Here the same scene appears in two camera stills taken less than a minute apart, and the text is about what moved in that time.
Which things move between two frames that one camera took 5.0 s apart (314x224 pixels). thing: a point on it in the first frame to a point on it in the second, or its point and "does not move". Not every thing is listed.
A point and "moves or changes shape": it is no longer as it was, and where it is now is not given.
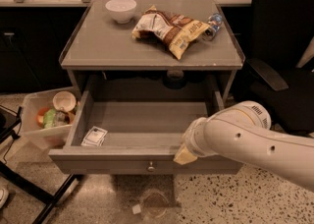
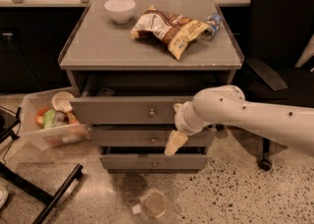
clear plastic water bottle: [214, 22] does not move
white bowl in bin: [64, 100] does not move
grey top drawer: [131, 138] moves or changes shape
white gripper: [193, 140] to [181, 121]
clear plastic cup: [155, 203] does not move
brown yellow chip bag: [172, 29] does not move
